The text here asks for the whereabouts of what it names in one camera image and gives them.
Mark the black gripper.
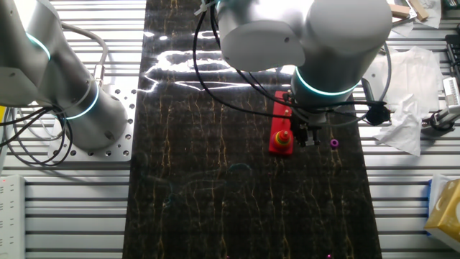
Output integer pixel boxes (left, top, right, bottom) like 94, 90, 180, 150
290, 115, 326, 148

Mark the red Hanoi base with pegs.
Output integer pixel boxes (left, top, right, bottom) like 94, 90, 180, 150
268, 90, 296, 156

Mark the long wooden block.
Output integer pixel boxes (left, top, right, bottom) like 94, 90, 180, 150
390, 3, 411, 19

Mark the slim wooden block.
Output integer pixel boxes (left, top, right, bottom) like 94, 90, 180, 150
408, 0, 431, 22

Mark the white tissue under block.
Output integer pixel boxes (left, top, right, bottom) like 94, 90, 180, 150
418, 0, 443, 29

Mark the black marble pattern mat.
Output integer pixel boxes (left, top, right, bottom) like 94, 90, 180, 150
121, 0, 382, 259

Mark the large crumpled white paper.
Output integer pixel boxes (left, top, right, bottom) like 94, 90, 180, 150
361, 46, 445, 112

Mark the blue white tissue pack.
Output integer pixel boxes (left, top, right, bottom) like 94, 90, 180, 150
425, 179, 433, 237

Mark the white tissue in box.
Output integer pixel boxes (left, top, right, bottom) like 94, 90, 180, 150
430, 174, 452, 208

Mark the yellow tissue box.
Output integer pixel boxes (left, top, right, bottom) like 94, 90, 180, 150
423, 178, 460, 253

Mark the black keyboard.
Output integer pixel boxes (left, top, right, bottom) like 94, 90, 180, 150
445, 34, 460, 83

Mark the white power strip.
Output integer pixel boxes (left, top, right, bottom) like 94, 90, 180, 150
0, 175, 26, 259

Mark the black camera cable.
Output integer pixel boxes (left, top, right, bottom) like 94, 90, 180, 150
211, 6, 387, 109

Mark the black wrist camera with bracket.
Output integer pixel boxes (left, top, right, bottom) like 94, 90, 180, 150
361, 77, 392, 127

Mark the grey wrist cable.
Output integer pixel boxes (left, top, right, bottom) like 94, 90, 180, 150
321, 41, 393, 129

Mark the black camera stand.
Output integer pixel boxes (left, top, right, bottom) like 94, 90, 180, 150
420, 106, 460, 132

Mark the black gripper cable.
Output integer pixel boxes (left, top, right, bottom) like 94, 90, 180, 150
192, 3, 299, 119

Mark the silver depth camera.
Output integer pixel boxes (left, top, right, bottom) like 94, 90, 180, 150
441, 76, 460, 117

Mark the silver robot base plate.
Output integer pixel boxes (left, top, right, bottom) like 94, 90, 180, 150
47, 77, 137, 163

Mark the grey cable with metal connector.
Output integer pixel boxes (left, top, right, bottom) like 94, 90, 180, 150
57, 21, 109, 89

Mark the black base cable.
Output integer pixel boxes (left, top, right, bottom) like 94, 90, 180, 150
0, 104, 69, 161
0, 106, 75, 167

